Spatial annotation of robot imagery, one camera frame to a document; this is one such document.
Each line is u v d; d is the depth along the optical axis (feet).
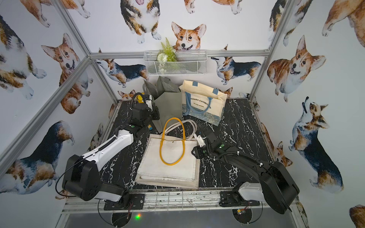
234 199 2.21
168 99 2.78
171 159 2.81
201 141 2.52
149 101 2.41
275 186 1.32
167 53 2.69
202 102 3.14
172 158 2.82
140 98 3.54
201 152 2.42
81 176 1.37
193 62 3.03
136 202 2.41
